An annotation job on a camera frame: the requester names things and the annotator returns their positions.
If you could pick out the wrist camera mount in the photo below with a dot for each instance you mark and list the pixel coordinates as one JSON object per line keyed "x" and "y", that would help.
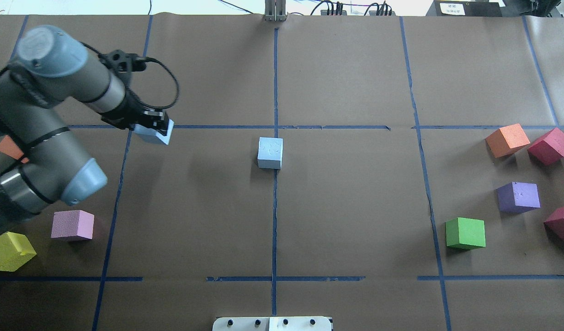
{"x": 123, "y": 64}

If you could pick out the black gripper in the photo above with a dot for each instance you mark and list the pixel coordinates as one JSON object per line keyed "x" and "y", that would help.
{"x": 131, "y": 111}

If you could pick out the orange foam block right side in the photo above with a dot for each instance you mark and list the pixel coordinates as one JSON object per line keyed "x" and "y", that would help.
{"x": 507, "y": 140}

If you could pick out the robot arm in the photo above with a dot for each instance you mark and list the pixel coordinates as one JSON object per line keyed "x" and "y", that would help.
{"x": 49, "y": 67}

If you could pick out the magenta foam block near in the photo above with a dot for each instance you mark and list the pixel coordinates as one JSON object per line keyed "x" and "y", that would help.
{"x": 555, "y": 222}

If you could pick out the aluminium frame post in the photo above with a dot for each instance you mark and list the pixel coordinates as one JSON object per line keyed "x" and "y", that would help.
{"x": 275, "y": 11}

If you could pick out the green foam block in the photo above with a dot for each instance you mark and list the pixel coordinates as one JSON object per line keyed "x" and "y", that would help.
{"x": 465, "y": 233}

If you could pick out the magenta foam block far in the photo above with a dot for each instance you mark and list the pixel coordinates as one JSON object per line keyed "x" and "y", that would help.
{"x": 548, "y": 148}

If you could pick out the purple foam block right side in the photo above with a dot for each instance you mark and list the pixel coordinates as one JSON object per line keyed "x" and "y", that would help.
{"x": 518, "y": 197}

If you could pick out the pink foam block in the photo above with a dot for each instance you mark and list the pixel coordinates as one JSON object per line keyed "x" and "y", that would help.
{"x": 72, "y": 225}

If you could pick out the orange foam block left side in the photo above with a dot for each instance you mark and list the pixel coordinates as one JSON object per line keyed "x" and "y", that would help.
{"x": 9, "y": 148}

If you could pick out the magenta foam block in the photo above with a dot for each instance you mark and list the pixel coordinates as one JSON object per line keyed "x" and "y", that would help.
{"x": 555, "y": 222}
{"x": 548, "y": 148}

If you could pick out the orange foam block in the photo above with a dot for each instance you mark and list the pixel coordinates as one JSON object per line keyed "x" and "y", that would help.
{"x": 507, "y": 140}
{"x": 9, "y": 148}

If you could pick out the yellow foam block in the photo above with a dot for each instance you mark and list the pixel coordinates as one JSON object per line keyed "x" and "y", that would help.
{"x": 15, "y": 251}

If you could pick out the light blue foam block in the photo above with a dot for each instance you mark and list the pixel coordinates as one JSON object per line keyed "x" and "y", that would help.
{"x": 152, "y": 136}
{"x": 270, "y": 153}

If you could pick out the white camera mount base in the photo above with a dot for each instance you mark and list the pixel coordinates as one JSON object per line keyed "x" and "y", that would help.
{"x": 274, "y": 323}

